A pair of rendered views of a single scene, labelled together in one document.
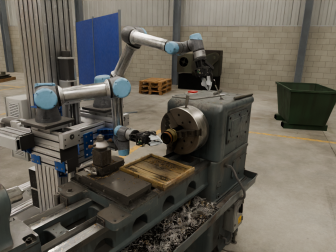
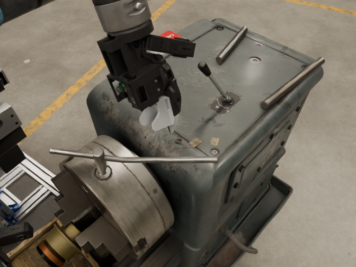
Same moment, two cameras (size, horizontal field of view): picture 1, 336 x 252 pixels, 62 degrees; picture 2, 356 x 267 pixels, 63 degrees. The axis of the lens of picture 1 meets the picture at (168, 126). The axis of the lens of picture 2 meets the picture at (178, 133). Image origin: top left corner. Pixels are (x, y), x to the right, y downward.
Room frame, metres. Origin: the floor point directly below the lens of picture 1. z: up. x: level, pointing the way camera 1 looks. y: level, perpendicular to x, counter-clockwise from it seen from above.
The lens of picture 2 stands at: (1.44, -0.31, 1.78)
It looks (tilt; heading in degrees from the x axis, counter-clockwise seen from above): 50 degrees down; 6
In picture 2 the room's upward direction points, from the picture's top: straight up
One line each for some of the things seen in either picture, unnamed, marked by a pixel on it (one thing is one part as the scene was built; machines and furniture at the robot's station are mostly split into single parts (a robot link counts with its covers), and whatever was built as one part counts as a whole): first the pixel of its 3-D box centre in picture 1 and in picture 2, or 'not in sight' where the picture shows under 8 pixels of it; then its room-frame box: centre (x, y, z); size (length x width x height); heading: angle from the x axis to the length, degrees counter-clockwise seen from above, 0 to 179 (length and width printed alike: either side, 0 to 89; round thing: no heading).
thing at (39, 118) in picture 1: (47, 112); not in sight; (1.65, 0.74, 1.21); 0.15 x 0.15 x 0.10
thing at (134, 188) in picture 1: (109, 180); not in sight; (1.29, 0.29, 0.95); 0.43 x 0.17 x 0.05; 53
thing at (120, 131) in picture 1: (123, 132); not in sight; (1.70, 0.29, 1.08); 0.11 x 0.08 x 0.09; 53
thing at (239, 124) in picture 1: (210, 120); (204, 119); (2.11, -0.33, 1.06); 0.59 x 0.48 x 0.39; 143
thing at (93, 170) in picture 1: (105, 167); not in sight; (1.35, 0.32, 0.99); 0.20 x 0.10 x 0.05; 143
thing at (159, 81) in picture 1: (155, 85); not in sight; (9.98, 0.47, 0.22); 1.25 x 0.86 x 0.44; 162
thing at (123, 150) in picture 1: (123, 146); not in sight; (1.72, 0.29, 0.98); 0.11 x 0.08 x 0.11; 23
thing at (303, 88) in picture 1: (301, 105); not in sight; (5.99, -2.93, 0.43); 1.34 x 0.94 x 0.85; 171
